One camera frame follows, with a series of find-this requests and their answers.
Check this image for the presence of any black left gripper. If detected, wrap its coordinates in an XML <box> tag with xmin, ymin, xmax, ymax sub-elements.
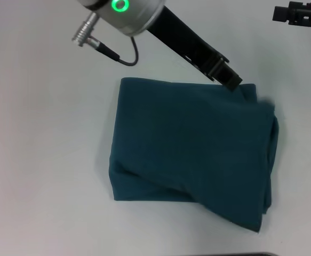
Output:
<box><xmin>146</xmin><ymin>5</ymin><xmax>243</xmax><ymax>92</ymax></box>

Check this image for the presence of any teal T-shirt with FREE print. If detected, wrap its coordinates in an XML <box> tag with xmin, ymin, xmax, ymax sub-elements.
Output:
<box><xmin>108</xmin><ymin>76</ymin><xmax>280</xmax><ymax>234</ymax></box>

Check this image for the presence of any left arm cable with connectors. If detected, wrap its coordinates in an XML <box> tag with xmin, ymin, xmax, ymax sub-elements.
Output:
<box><xmin>70</xmin><ymin>12</ymin><xmax>139</xmax><ymax>67</ymax></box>

